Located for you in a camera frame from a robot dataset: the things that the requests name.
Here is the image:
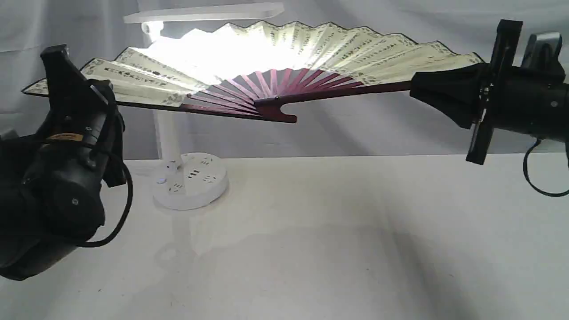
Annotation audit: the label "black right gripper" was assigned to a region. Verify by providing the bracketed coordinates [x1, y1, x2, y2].
[410, 20, 568, 165]

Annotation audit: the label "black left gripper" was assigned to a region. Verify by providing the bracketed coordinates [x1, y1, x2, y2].
[23, 44, 126, 240]

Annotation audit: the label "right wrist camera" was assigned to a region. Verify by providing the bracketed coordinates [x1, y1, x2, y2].
[520, 31, 564, 73]

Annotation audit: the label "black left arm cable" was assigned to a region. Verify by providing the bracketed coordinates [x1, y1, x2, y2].
[76, 84, 134, 248]

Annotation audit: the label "folding paper fan red ribs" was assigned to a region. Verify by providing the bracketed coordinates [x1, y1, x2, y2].
[22, 20, 485, 124]

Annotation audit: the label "grey backdrop curtain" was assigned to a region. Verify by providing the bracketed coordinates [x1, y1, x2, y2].
[0, 0, 569, 158]

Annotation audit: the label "white desk lamp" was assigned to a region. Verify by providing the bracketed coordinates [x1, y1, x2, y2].
[123, 2, 285, 211]

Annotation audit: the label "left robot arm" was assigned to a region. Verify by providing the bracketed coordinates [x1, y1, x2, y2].
[0, 44, 134, 281]

